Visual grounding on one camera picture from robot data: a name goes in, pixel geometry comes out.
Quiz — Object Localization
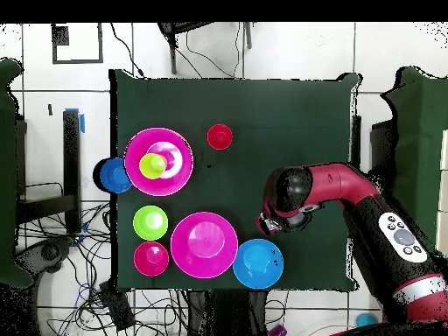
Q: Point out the light blue bowl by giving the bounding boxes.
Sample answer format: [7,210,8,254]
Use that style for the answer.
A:
[232,238,285,291]

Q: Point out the red cup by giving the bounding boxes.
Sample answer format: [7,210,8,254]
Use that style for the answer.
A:
[206,123,234,151]

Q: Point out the large pink bowl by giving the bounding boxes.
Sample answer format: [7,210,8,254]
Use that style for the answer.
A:
[170,211,240,280]
[124,127,194,197]

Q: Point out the green cup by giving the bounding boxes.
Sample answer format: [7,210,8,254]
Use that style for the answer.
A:
[138,152,168,180]

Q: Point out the small green bowl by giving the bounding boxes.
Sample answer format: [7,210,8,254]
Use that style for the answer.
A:
[132,205,170,242]

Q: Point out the dark green tablecloth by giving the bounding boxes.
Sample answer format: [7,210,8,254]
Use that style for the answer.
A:
[108,68,361,293]

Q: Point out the small crimson bowl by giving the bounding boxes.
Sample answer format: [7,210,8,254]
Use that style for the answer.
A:
[133,241,171,277]

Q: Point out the blue disc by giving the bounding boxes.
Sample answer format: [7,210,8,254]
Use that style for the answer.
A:
[354,311,380,328]

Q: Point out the small dark blue bowl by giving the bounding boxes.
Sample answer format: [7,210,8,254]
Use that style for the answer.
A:
[99,157,133,194]

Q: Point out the black power brick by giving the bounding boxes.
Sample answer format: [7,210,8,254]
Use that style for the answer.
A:
[98,280,137,333]

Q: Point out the green-covered side table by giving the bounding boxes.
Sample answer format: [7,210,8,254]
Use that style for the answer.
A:
[0,58,34,289]
[380,66,448,260]

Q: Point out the white boxes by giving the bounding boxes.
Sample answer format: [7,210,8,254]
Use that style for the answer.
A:
[435,128,448,259]

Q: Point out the black bench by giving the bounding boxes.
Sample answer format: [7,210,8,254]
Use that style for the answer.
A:
[15,109,82,235]

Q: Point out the blue tape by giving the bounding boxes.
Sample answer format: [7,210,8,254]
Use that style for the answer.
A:
[64,108,86,135]

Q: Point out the grey office chair base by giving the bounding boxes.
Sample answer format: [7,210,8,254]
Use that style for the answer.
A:
[15,236,74,275]

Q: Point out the tangle of cables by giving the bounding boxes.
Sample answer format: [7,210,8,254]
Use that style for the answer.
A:
[17,200,190,336]

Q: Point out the black cable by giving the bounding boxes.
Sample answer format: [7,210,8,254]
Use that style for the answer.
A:
[109,22,145,77]

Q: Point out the black square frame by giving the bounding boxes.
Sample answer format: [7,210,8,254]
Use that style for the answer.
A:
[51,22,105,65]

